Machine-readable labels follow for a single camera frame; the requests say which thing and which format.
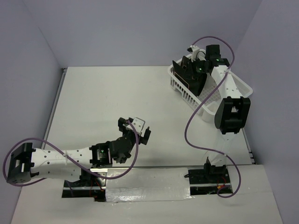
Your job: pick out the aluminium rail table edge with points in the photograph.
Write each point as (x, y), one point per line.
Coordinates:
(64, 70)

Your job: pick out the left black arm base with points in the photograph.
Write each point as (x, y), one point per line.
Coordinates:
(88, 186)

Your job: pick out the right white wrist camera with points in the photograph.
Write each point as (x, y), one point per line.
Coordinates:
(194, 50)

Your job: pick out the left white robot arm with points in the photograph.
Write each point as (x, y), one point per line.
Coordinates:
(28, 165)

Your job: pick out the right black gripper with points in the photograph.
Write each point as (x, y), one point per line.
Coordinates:
(191, 66)

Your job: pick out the black square plate teal centre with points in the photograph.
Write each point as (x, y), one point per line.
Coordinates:
(186, 77)

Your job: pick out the silver tape covered panel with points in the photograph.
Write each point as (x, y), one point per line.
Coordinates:
(149, 184)

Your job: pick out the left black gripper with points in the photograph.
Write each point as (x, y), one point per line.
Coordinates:
(144, 140)

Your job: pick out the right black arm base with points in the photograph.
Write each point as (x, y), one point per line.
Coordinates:
(209, 179)

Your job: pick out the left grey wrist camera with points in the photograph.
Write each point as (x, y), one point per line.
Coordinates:
(138, 124)

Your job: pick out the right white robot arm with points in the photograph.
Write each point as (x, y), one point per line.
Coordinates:
(233, 109)

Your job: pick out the black square plate orange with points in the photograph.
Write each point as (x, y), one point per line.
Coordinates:
(201, 80)

